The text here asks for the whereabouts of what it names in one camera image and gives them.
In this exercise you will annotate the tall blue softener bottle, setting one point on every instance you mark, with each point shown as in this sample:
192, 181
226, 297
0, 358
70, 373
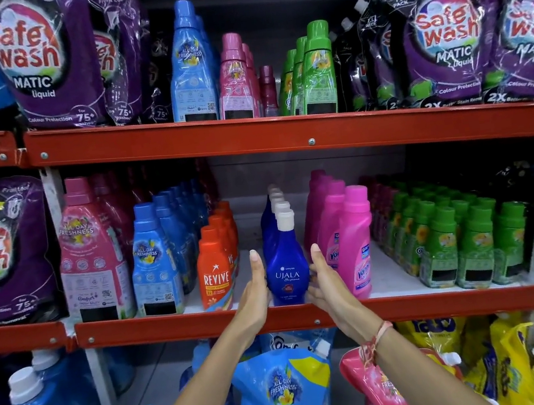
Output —
190, 76
211, 53

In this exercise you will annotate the maroon softener bottle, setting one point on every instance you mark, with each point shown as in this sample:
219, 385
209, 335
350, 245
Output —
269, 94

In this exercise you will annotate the large pink softener bottle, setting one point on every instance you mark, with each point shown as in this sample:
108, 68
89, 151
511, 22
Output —
112, 218
91, 266

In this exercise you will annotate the person's left forearm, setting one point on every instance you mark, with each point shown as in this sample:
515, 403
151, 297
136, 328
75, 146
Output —
200, 395

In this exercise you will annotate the orange starch bottle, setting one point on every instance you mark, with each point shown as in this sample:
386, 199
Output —
226, 204
228, 245
215, 277
231, 230

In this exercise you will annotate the red yellow spouted pouch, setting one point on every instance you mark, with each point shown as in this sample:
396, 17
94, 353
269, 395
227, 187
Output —
437, 357

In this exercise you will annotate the blue softener refill pouch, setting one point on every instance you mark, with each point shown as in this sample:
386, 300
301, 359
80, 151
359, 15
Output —
292, 340
286, 397

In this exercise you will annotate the blue whitener bottle white cap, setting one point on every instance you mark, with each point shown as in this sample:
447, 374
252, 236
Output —
273, 189
277, 197
284, 267
281, 206

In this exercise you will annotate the green softener bottle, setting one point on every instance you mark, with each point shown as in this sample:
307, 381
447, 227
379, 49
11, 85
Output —
285, 87
298, 80
318, 77

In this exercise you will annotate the pink stain remover bottle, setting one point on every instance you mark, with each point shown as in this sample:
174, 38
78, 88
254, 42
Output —
315, 212
315, 176
358, 241
331, 230

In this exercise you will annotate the person's left fingers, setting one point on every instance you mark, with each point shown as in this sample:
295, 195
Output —
257, 271

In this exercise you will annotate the person's right fingers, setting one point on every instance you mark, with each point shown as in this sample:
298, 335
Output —
317, 262

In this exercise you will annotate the person's right forearm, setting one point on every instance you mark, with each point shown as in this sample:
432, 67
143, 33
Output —
418, 377

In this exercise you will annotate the red thread wrist band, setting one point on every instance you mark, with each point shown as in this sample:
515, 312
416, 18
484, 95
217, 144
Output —
371, 347

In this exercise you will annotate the white shelf board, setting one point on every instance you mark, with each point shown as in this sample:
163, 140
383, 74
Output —
398, 275

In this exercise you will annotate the rows of green softener bottles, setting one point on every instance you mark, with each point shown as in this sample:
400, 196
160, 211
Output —
473, 244

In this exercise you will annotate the row of blue softener bottles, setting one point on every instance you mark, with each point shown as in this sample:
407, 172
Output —
154, 266

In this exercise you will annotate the person's left hand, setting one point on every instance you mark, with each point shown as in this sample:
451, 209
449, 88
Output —
252, 302

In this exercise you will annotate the person's right hand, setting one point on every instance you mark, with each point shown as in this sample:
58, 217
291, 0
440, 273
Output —
336, 299

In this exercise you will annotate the dark purple detergent pouch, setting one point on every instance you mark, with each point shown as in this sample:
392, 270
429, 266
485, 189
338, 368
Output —
159, 85

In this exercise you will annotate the row of maroon softener bottles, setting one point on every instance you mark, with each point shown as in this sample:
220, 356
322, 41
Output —
379, 208

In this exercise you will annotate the black spouted detergent pouch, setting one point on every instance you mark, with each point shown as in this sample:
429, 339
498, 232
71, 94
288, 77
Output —
379, 63
353, 76

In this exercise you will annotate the pink softener refill pouch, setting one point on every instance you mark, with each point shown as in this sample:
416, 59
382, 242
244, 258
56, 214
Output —
370, 394

